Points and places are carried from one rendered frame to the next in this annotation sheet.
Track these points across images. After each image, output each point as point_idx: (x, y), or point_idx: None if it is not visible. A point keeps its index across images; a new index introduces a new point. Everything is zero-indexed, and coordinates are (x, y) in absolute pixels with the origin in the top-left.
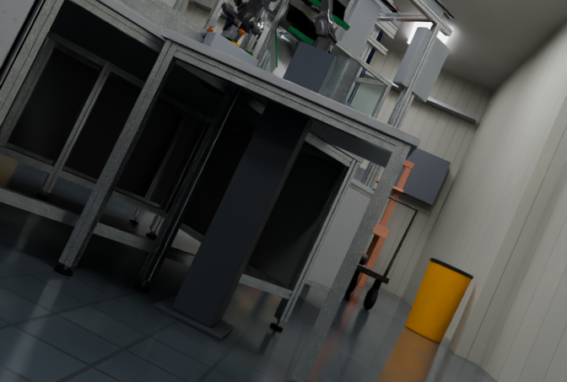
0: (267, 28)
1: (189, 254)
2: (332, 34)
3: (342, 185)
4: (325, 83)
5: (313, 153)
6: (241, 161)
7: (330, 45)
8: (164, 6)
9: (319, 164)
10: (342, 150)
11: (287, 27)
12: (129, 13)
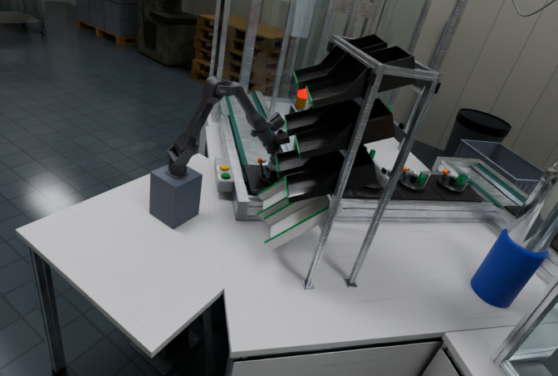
0: (551, 178)
1: (206, 316)
2: (169, 154)
3: (226, 368)
4: (160, 198)
5: None
6: None
7: (171, 164)
8: (225, 142)
9: (309, 360)
10: (225, 313)
11: (282, 156)
12: (207, 146)
